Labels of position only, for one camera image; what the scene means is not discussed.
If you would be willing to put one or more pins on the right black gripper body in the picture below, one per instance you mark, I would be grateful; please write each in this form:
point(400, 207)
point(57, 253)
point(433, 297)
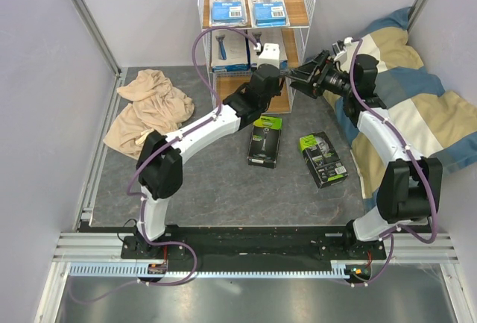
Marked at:
point(325, 72)

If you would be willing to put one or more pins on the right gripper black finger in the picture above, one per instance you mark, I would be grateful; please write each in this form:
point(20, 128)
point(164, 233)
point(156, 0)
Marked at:
point(308, 71)
point(305, 88)

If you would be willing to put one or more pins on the Harry's razor box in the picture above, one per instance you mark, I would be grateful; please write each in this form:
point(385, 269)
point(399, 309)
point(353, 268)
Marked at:
point(228, 52)
point(268, 36)

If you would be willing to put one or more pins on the Gillette razor white card pack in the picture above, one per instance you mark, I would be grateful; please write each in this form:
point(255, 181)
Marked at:
point(268, 13)

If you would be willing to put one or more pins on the blue Gillette razor blister pack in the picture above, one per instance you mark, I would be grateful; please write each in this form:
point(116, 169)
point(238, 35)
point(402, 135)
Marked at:
point(227, 12)

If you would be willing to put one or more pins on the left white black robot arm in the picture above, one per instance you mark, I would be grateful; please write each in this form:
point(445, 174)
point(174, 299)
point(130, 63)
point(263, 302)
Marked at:
point(159, 169)

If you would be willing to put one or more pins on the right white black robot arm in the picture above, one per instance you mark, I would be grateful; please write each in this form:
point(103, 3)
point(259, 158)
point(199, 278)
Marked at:
point(410, 188)

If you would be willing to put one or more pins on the black green razor box portrait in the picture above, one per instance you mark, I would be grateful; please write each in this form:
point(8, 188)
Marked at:
point(322, 160)

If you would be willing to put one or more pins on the black green Gillette razor box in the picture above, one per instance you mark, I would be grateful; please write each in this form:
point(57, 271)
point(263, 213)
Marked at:
point(264, 142)

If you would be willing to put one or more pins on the blue beige checkered pillow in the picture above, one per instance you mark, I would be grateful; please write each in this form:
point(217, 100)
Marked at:
point(437, 122)

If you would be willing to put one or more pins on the beige crumpled cloth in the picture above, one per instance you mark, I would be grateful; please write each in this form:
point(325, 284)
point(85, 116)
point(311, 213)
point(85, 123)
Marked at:
point(154, 104)

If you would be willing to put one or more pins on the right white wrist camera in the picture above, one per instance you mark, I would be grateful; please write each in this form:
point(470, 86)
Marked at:
point(340, 48)

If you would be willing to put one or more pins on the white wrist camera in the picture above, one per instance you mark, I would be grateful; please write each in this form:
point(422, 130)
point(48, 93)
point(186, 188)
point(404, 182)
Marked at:
point(266, 54)
point(340, 48)

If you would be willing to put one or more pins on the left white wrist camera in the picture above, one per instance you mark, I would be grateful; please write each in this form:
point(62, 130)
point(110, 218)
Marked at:
point(266, 54)

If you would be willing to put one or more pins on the white wire wooden shelf unit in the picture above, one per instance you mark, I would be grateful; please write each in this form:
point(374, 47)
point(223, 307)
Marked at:
point(295, 37)

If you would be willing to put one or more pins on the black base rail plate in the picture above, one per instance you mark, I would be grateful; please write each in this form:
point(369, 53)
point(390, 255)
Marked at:
point(296, 247)

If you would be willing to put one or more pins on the aluminium frame rail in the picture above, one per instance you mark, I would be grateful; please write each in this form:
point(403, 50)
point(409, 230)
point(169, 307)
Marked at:
point(93, 29)

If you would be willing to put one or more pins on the light blue slotted cable duct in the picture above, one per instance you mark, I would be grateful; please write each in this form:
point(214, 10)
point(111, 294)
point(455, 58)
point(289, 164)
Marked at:
point(152, 270)

